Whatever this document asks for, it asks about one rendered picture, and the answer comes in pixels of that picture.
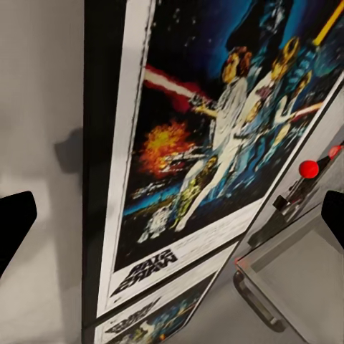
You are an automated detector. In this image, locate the poster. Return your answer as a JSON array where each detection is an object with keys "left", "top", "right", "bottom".
[{"left": 82, "top": 0, "right": 344, "bottom": 329}]

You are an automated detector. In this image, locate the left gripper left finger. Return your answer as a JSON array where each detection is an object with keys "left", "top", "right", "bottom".
[{"left": 0, "top": 191, "right": 37, "bottom": 276}]

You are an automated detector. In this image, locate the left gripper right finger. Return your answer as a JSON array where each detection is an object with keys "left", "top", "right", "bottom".
[{"left": 321, "top": 190, "right": 344, "bottom": 248}]

